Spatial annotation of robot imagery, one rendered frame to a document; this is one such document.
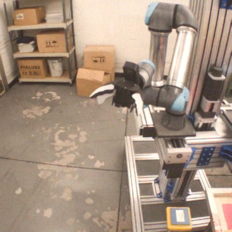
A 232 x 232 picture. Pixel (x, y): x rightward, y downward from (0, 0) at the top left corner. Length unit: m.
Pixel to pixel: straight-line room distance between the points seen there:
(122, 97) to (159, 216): 1.53
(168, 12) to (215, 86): 0.52
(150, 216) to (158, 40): 1.53
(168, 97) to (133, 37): 3.59
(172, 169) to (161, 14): 0.85
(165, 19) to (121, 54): 3.54
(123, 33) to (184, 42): 3.48
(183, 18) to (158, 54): 0.21
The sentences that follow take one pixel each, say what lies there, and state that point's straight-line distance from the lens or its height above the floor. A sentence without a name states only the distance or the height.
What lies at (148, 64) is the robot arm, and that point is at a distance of 0.83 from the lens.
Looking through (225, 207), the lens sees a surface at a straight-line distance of 1.33.
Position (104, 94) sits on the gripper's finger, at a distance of 0.65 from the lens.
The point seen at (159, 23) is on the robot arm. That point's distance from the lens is 0.99.
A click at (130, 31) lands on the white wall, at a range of 4.34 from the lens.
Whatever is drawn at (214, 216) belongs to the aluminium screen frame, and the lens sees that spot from 1.23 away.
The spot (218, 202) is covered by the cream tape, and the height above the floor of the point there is 0.96.
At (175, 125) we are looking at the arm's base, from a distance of 1.17.
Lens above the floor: 1.99
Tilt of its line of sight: 35 degrees down
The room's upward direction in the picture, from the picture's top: straight up
